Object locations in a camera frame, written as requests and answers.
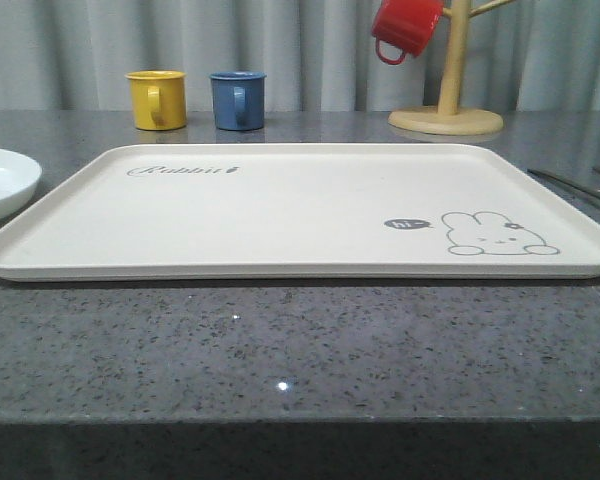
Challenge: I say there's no white round plate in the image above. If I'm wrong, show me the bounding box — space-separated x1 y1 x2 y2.
0 149 42 219

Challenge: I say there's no silver metal fork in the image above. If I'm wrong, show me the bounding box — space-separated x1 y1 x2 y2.
527 169 600 201

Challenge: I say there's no yellow enamel mug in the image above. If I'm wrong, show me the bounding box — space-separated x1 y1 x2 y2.
125 70 187 131

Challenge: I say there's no red enamel mug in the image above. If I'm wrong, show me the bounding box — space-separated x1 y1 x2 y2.
371 0 444 65

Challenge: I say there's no wooden mug tree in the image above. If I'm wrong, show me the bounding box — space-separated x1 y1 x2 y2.
388 0 512 136

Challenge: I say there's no blue enamel mug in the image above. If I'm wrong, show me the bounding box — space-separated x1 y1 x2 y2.
210 71 266 131

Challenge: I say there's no grey curtain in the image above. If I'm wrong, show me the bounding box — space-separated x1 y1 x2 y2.
0 1 600 112

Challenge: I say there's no cream rabbit tray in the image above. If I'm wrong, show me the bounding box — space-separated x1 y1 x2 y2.
0 143 600 281

